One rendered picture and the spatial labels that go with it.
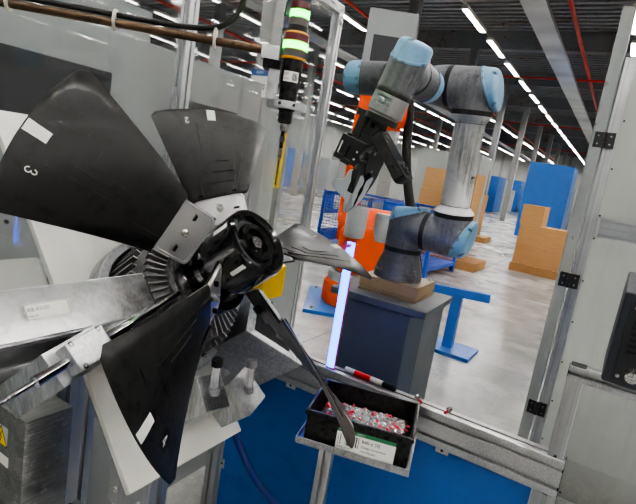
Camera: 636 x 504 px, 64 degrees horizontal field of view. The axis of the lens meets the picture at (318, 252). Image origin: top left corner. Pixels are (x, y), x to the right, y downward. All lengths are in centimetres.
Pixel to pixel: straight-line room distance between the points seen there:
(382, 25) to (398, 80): 391
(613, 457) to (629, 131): 142
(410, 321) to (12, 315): 106
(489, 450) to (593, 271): 147
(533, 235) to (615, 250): 753
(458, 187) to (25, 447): 119
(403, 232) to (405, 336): 31
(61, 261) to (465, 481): 95
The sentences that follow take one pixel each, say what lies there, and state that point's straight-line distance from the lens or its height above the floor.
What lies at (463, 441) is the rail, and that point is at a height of 82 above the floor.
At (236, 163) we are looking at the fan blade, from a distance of 97.
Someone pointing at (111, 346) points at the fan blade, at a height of 114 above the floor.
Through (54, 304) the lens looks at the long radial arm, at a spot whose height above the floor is 112.
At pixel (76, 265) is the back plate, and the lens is 96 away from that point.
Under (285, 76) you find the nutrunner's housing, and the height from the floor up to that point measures 149.
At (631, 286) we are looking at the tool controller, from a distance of 107.
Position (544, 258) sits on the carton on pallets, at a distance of 1004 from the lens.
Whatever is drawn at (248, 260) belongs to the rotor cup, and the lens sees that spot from 78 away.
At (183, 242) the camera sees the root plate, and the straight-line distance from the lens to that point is 82.
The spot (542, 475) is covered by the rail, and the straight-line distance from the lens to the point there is 122.
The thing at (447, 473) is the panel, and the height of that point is 72.
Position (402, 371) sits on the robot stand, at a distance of 155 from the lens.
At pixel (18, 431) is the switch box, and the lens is 109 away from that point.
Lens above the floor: 136
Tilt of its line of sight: 10 degrees down
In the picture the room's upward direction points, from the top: 9 degrees clockwise
